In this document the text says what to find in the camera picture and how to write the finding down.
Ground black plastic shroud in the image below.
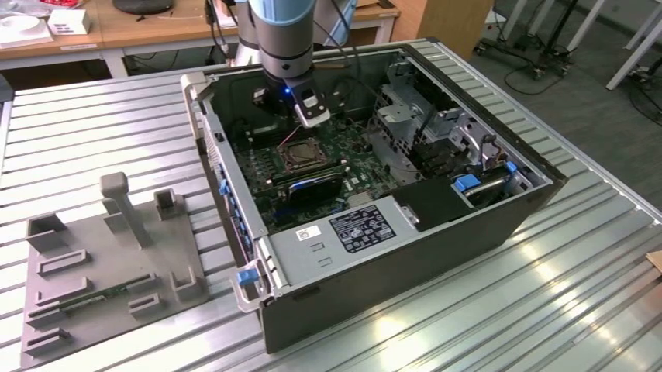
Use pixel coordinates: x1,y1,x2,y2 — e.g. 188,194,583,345
391,178,480,233

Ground black graphics card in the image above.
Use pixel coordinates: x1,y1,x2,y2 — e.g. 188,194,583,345
268,169,347,206

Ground silver power supply unit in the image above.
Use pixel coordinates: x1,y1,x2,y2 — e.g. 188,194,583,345
256,195,420,300

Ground black wheeled stand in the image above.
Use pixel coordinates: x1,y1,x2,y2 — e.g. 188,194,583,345
473,0,576,81

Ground wooden desk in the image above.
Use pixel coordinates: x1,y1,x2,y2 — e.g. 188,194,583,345
0,0,401,78

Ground black hanging arm cable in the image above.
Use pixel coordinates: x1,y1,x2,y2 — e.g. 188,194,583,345
205,0,233,67

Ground white table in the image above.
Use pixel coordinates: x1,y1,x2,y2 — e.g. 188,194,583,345
604,0,662,92

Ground silver CPU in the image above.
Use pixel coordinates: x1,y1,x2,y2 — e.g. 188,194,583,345
287,143,317,162

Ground black round object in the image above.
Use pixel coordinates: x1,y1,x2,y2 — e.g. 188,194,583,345
112,0,174,14

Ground silver drive cage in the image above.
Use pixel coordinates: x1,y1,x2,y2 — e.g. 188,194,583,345
367,57,471,183

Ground wooden cabinet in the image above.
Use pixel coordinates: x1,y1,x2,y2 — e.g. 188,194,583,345
416,0,495,61

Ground green RAM stick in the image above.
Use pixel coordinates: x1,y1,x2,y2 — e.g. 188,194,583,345
58,284,130,311

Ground open black PC case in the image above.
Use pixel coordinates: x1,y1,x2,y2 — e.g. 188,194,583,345
178,36,569,354

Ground CPU socket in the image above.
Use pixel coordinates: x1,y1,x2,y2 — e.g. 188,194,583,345
276,139,332,174

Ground metal socket cover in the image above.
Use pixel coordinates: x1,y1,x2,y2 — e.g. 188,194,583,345
277,139,328,172

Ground grey parts rack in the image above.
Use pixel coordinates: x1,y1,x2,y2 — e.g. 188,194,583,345
18,171,210,369

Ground blue plastic latch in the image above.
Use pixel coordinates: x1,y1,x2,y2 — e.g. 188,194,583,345
451,174,480,195

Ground wire locking lever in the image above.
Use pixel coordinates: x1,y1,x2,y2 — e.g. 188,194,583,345
276,123,307,150

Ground green motherboard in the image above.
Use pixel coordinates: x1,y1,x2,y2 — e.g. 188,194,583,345
229,115,415,229

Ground white cardboard box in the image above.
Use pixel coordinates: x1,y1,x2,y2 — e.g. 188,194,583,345
44,9,93,36

